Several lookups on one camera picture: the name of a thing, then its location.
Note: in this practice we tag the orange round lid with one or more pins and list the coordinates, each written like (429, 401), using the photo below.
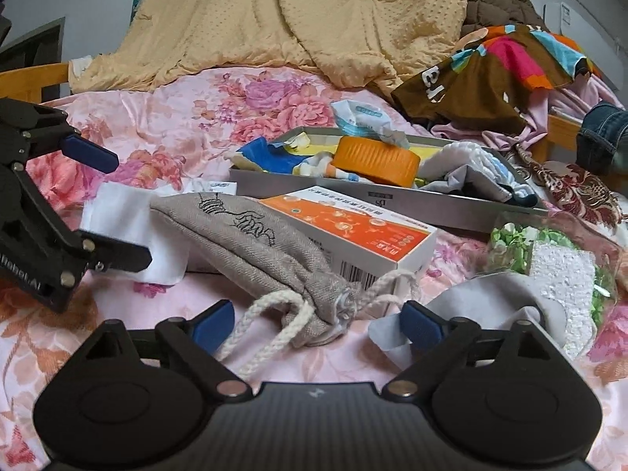
(373, 157)

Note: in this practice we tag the yellow quilt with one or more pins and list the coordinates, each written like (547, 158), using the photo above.
(245, 19)

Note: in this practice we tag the lilac pink cloth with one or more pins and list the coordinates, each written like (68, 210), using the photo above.
(574, 98)

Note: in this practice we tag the dark furniture panel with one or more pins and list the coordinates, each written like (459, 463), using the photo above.
(39, 41)

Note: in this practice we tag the pink floral bedsheet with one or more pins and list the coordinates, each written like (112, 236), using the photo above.
(171, 108)

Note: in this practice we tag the white paper slip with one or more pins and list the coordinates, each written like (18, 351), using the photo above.
(216, 187)

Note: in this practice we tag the wooden bed frame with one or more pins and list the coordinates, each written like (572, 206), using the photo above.
(559, 132)

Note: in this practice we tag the blue jeans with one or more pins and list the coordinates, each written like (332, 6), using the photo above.
(603, 132)

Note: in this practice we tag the wooden headboard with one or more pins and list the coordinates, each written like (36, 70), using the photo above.
(29, 81)

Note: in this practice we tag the orange white carton box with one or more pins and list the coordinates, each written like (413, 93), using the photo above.
(353, 225)

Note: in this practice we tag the white wipes packet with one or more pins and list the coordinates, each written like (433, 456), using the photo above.
(363, 117)

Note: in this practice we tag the blue cloth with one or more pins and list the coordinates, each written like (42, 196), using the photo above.
(267, 157)

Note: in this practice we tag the white wall notice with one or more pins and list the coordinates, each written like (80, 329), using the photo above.
(558, 14)

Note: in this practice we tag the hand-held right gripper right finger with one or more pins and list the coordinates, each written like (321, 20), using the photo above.
(422, 326)

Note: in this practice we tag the cream brocade cloth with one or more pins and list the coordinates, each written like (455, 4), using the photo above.
(579, 191)

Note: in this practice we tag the grey tray with cartoon drawing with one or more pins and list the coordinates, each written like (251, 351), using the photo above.
(392, 206)

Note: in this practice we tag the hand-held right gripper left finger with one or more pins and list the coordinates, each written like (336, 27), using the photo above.
(212, 326)

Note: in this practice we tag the light grey cloth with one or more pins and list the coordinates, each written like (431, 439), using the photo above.
(481, 294)

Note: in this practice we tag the colourful striped brown cloth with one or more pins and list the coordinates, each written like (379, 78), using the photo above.
(471, 88)

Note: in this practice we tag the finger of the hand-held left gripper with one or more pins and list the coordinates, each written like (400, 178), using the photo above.
(117, 257)
(91, 154)

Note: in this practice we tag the striped sock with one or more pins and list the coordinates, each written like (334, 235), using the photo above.
(314, 164)

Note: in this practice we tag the white fluffy cloth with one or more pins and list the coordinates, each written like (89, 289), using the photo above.
(471, 157)

